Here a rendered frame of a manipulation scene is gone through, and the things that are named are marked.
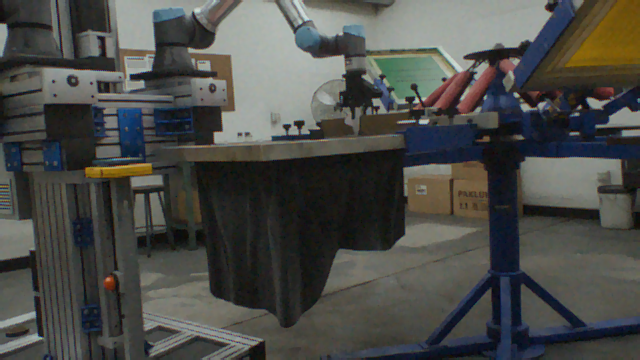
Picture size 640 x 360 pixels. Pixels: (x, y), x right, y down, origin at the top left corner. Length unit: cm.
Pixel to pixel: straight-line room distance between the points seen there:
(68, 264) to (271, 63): 464
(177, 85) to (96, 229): 56
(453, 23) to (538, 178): 208
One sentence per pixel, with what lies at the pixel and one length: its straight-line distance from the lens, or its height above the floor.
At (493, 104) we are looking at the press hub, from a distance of 237.
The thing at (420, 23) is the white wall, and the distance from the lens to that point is 701.
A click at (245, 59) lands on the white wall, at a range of 606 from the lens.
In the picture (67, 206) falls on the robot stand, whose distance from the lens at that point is 191.
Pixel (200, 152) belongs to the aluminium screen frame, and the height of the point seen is 97.
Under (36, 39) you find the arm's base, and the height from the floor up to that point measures 131.
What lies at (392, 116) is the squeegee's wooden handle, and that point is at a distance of 166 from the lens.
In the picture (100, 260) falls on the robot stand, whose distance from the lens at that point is 190.
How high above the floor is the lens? 100
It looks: 5 degrees down
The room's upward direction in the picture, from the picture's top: 3 degrees counter-clockwise
